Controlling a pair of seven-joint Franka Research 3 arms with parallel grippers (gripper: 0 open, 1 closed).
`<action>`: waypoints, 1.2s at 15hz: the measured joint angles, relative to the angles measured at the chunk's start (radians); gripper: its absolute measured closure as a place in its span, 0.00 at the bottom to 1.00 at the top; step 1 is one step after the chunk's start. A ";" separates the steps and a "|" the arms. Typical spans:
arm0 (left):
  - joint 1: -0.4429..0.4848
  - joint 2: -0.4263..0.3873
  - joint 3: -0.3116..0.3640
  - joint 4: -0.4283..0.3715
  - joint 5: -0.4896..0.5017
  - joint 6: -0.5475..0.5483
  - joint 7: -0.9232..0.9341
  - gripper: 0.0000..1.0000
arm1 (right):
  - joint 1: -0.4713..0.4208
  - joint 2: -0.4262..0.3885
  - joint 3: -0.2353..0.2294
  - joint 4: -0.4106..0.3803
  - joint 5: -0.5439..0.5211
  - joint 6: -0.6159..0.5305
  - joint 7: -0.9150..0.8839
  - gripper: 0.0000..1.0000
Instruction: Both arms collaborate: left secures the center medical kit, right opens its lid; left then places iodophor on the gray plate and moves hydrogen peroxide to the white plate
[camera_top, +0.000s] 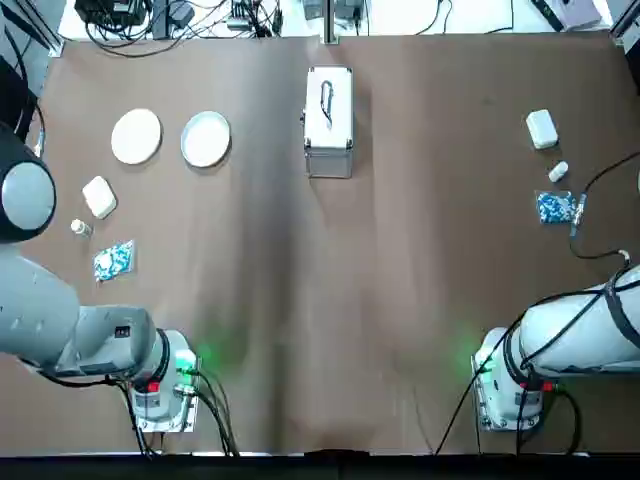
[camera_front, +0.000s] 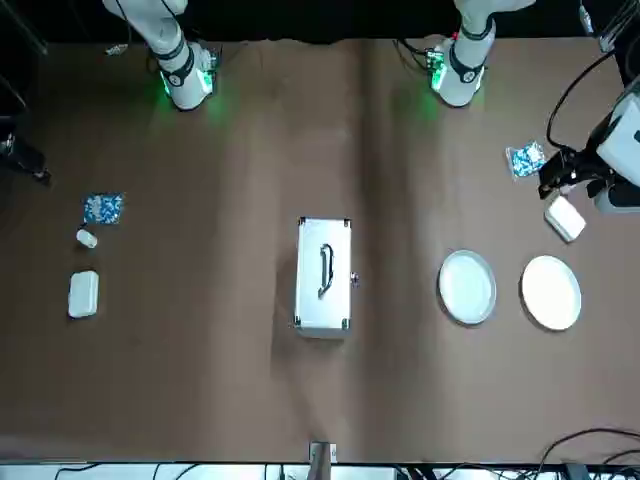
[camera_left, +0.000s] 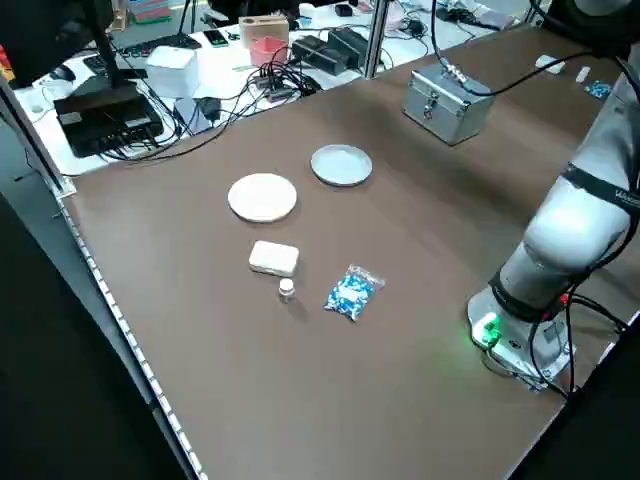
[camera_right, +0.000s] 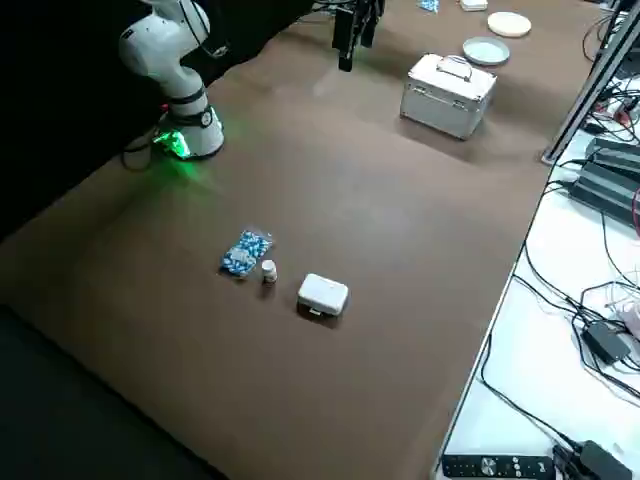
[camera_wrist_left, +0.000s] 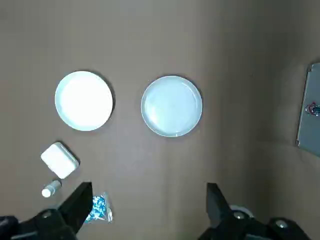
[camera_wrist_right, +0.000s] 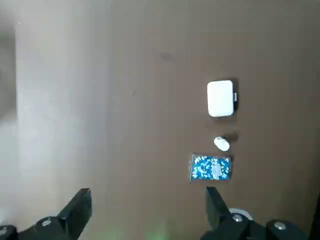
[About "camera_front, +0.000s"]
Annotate white round plate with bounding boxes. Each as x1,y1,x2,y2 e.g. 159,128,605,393
521,254,583,332

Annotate aluminium frame bar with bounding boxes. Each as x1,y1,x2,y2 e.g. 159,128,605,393
597,0,640,52

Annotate silver aluminium medical case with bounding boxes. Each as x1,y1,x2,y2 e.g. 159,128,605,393
289,215,362,341

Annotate aluminium camera post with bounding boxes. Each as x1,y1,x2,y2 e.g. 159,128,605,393
308,441,337,480

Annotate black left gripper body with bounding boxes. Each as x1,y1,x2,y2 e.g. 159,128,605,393
569,149,617,186

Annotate green lit circuit board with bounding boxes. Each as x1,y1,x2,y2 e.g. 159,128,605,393
424,48,448,74

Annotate blue capsule bag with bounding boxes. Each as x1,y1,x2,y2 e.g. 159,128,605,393
504,141,547,180
82,192,126,227

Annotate gray round plate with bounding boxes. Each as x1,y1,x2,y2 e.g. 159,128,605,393
438,248,498,329

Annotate black floor cable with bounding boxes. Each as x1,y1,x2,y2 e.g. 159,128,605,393
538,426,640,467
598,446,640,471

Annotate white side table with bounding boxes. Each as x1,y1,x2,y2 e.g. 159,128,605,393
0,462,640,480

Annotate black base cable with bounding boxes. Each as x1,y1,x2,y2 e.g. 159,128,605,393
394,38,432,69

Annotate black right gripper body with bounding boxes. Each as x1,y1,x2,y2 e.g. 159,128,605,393
0,132,46,177

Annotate white plastic box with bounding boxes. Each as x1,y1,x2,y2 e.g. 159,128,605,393
67,270,100,320
543,194,587,244

